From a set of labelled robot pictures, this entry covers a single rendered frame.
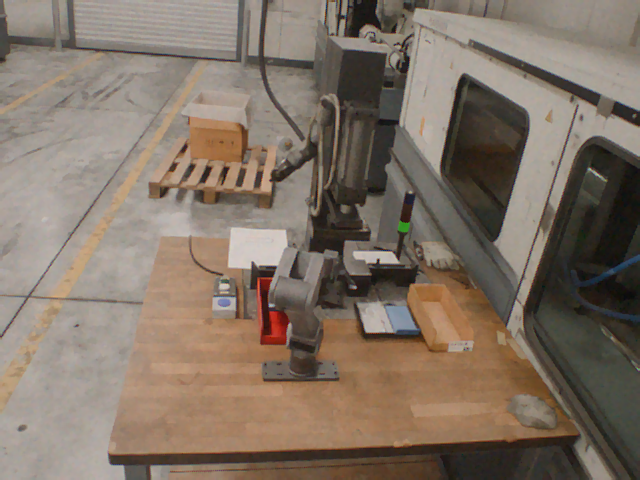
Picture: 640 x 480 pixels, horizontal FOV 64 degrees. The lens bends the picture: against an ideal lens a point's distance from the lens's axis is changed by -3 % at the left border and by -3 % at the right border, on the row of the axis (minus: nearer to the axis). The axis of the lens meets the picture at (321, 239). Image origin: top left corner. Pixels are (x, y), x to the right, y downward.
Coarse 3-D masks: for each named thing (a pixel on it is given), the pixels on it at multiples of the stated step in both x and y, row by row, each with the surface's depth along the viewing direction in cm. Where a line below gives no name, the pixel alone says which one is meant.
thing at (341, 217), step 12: (324, 192) 178; (348, 204) 160; (312, 216) 167; (324, 216) 168; (336, 216) 159; (348, 216) 160; (360, 216) 160; (312, 228) 160; (324, 228) 160; (336, 228) 161; (348, 228) 162; (360, 228) 162; (348, 240) 162; (360, 240) 163
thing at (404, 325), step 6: (390, 306) 166; (396, 306) 166; (402, 306) 167; (390, 312) 163; (396, 312) 163; (402, 312) 164; (408, 312) 164; (390, 318) 160; (396, 318) 161; (402, 318) 161; (408, 318) 161; (396, 324) 158; (402, 324) 158; (408, 324) 159; (414, 324) 159; (396, 330) 154; (402, 330) 152; (408, 330) 152; (414, 330) 153; (420, 330) 153
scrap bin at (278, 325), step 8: (264, 280) 166; (272, 280) 166; (264, 288) 167; (264, 296) 167; (264, 304) 163; (264, 312) 159; (272, 312) 160; (280, 312) 160; (264, 320) 156; (272, 320) 156; (280, 320) 157; (288, 320) 157; (264, 328) 152; (272, 328) 153; (280, 328) 153; (264, 336) 145; (272, 336) 146; (280, 336) 146; (264, 344) 147; (272, 344) 147; (280, 344) 147
